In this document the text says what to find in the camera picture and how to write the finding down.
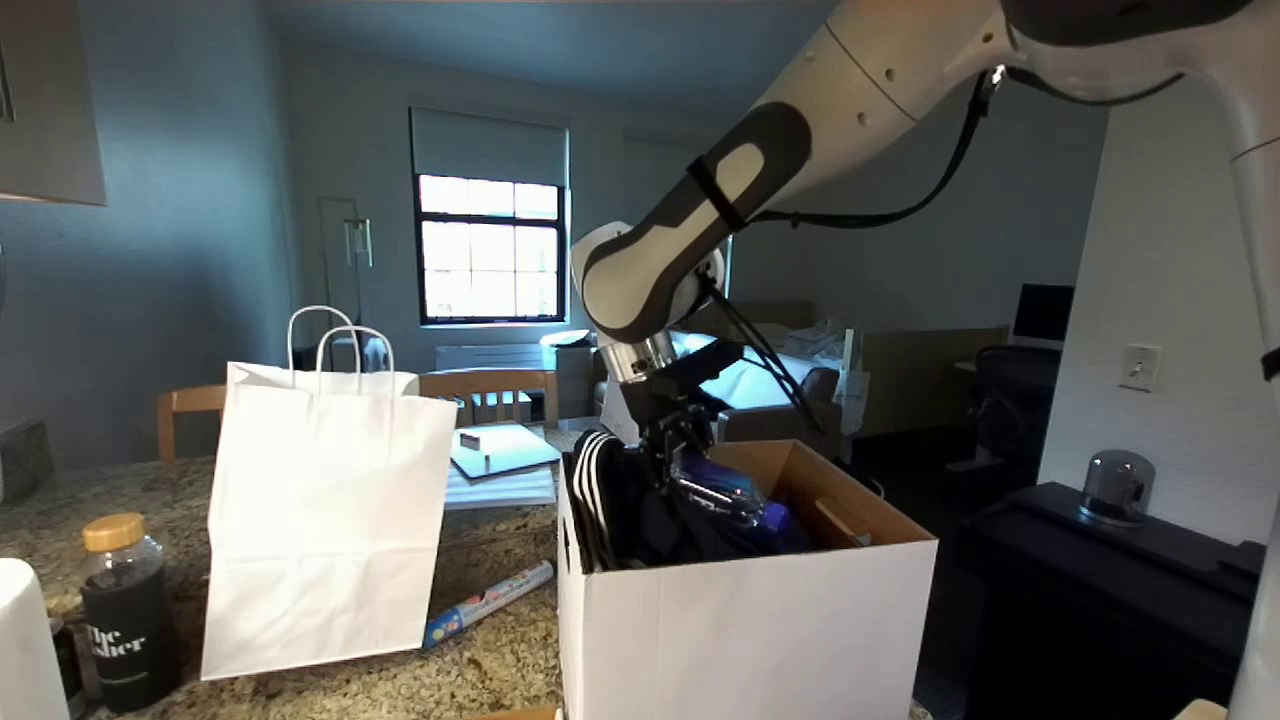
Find window with black frame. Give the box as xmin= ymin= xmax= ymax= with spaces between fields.
xmin=418 ymin=173 xmax=563 ymax=325

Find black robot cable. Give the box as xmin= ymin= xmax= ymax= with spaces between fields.
xmin=693 ymin=63 xmax=1004 ymax=433

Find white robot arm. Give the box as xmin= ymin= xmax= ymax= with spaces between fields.
xmin=576 ymin=0 xmax=1280 ymax=353

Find white paper bag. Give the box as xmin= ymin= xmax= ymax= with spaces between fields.
xmin=201 ymin=361 xmax=458 ymax=680

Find black side cabinet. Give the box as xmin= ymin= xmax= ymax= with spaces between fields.
xmin=935 ymin=482 xmax=1263 ymax=720

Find dark striped clothing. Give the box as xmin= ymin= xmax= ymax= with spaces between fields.
xmin=570 ymin=426 xmax=807 ymax=567

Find wall light switch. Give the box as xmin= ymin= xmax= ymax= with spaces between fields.
xmin=1122 ymin=344 xmax=1159 ymax=392

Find white roller blind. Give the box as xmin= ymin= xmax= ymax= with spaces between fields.
xmin=413 ymin=107 xmax=570 ymax=184

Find glass dome object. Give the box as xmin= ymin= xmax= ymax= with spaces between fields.
xmin=1080 ymin=448 xmax=1158 ymax=518

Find dark blue plastic bottle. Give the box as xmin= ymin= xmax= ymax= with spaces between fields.
xmin=681 ymin=456 xmax=796 ymax=539

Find dark glass jar wooden lid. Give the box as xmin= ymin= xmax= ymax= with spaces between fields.
xmin=80 ymin=513 xmax=182 ymax=711

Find blue white papers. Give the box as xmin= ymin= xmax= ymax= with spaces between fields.
xmin=449 ymin=423 xmax=562 ymax=508

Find white cardboard box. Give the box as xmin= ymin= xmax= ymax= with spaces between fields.
xmin=556 ymin=441 xmax=935 ymax=720

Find wooden chair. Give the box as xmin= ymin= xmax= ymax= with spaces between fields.
xmin=156 ymin=365 xmax=563 ymax=462

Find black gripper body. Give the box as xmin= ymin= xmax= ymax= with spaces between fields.
xmin=639 ymin=388 xmax=720 ymax=469

